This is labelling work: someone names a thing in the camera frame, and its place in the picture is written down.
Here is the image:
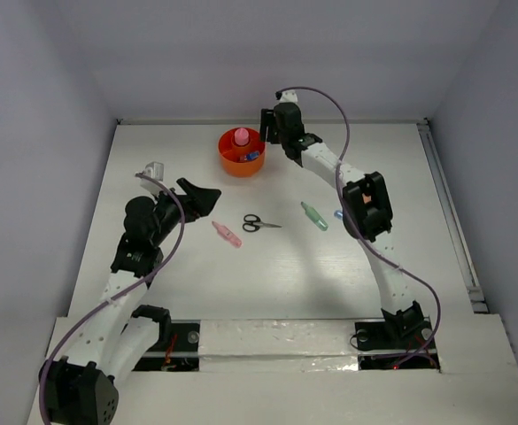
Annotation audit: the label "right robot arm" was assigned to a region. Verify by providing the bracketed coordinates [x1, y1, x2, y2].
[259, 102, 430, 351]

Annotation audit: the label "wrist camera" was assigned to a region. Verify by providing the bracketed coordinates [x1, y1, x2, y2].
[275, 89, 298, 104]
[135, 161, 165, 195]

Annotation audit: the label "black handled scissors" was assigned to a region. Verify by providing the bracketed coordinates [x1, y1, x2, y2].
[242, 213, 282, 233]

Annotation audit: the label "pink highlighter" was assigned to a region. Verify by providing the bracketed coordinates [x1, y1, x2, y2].
[212, 221, 242, 248]

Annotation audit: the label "pink glue stick tube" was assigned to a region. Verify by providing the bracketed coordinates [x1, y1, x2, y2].
[233, 127, 250, 147]

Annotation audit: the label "green highlighter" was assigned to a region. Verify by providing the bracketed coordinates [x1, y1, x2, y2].
[300, 202, 329, 231]

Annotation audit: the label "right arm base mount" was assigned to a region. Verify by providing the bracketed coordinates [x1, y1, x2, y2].
[349, 321, 441, 370]

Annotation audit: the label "aluminium side rail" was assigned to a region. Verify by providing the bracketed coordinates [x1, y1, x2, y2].
[417, 120, 491, 314]

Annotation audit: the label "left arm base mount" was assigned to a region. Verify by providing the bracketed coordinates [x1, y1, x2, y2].
[134, 321, 200, 372]

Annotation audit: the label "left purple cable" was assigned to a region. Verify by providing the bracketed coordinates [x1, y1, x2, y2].
[39, 173, 187, 425]

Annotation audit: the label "orange round organizer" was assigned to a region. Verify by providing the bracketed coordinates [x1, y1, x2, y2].
[217, 127, 266, 178]

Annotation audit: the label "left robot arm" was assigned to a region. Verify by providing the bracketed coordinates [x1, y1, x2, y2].
[38, 174, 221, 424]

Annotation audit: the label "clear blue-capped glue bottle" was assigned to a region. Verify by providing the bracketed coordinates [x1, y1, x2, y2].
[238, 151, 260, 163]

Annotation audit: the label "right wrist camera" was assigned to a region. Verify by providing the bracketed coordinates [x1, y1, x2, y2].
[275, 89, 298, 104]

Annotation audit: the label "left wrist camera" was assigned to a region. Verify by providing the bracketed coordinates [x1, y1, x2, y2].
[135, 161, 165, 195]

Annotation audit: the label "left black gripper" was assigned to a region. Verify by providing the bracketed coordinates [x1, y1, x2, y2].
[149, 179, 219, 246]

